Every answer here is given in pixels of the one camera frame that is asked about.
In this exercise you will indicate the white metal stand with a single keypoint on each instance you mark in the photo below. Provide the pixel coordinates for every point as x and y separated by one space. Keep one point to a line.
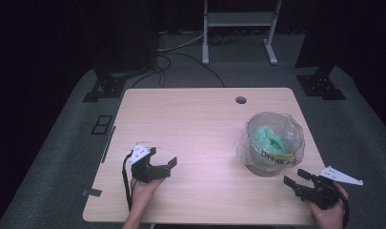
241 19

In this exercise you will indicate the trash bin with clear bag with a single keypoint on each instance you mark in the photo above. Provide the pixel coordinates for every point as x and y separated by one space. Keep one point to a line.
270 159

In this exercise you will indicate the crumpled green paper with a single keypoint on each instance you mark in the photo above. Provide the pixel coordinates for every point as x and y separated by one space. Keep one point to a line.
268 140

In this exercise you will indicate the black stand with base plate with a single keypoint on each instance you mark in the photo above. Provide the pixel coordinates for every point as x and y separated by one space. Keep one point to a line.
320 84
117 63

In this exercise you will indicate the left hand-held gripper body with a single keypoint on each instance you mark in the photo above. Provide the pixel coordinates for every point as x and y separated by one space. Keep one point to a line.
146 173

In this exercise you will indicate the person's right hand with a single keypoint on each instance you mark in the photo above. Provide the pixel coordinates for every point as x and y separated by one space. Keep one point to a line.
330 218

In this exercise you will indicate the person's left hand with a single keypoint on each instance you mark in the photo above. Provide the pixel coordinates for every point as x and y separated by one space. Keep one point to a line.
144 194

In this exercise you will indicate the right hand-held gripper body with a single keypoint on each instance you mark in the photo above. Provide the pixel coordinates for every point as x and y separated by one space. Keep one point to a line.
324 191

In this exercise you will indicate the grey tape piece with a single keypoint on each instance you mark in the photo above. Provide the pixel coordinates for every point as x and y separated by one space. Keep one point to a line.
92 192

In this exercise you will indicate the black floor socket frame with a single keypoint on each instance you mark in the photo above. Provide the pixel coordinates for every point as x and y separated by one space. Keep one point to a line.
102 124

